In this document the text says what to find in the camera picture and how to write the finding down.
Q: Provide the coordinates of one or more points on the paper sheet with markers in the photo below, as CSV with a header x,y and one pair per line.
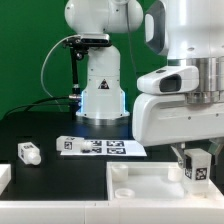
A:
x,y
110,148

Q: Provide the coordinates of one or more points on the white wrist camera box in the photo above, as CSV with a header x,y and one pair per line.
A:
x,y
169,80

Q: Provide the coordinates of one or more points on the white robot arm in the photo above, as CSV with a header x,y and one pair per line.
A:
x,y
187,32

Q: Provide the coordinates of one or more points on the white U-shaped fence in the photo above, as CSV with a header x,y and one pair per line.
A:
x,y
117,211

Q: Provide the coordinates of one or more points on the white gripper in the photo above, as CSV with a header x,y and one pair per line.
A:
x,y
167,119

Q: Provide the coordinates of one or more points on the black camera on stand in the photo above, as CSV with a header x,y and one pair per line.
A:
x,y
92,102

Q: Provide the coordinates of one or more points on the white square tabletop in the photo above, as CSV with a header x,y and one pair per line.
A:
x,y
151,181

